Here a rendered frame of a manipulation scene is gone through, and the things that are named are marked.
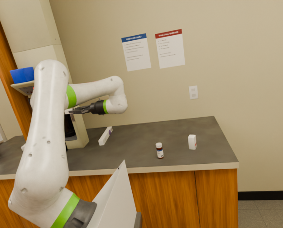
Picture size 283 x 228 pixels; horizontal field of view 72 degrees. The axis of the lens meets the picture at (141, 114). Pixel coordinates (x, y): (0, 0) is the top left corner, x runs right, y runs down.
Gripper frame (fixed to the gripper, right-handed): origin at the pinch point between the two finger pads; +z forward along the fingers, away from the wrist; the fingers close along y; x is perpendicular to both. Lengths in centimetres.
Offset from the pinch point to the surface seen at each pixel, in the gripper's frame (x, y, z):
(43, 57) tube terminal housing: -36.7, -10.9, 14.8
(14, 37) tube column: -52, -11, 31
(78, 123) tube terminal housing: 13.7, -13.7, 5.1
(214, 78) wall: 1, -55, -102
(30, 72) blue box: -29.0, -5.8, 24.2
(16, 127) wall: 25, -54, 104
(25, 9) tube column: -67, -11, 17
